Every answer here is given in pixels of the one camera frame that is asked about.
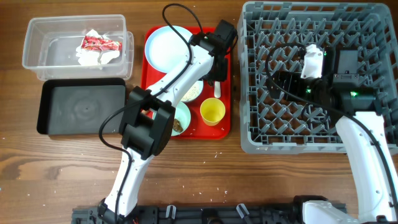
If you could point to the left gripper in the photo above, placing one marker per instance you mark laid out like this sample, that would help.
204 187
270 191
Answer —
222 74

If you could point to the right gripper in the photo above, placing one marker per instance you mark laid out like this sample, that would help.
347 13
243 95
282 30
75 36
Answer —
291 78

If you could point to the white bowl with rice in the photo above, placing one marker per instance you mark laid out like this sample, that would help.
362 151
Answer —
194 92

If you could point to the yellow plastic cup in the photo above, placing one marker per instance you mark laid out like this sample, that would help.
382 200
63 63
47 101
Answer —
212 111

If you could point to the mint green bowl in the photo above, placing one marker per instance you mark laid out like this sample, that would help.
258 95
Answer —
181 113

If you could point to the red snack wrapper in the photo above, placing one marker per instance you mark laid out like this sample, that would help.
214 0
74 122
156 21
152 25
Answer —
95 43

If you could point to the white napkin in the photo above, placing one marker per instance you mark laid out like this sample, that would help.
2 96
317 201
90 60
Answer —
95 57

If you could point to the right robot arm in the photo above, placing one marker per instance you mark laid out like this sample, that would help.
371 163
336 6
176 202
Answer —
330 80

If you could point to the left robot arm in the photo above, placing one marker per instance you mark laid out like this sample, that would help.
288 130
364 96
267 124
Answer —
148 116

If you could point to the grey dishwasher rack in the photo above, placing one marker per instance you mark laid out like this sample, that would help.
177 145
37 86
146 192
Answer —
270 35

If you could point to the white plastic spoon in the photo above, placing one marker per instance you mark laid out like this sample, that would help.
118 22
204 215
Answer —
217 89

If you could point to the red serving tray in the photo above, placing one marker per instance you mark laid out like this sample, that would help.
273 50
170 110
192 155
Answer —
197 128

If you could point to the large white plate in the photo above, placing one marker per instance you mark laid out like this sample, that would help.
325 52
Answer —
164 49

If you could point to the brown food scrap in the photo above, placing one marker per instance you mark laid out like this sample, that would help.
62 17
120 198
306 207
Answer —
177 127

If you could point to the black plastic tray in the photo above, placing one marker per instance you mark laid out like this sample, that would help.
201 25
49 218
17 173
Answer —
78 106

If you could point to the clear plastic bin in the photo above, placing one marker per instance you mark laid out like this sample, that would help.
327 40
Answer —
51 42

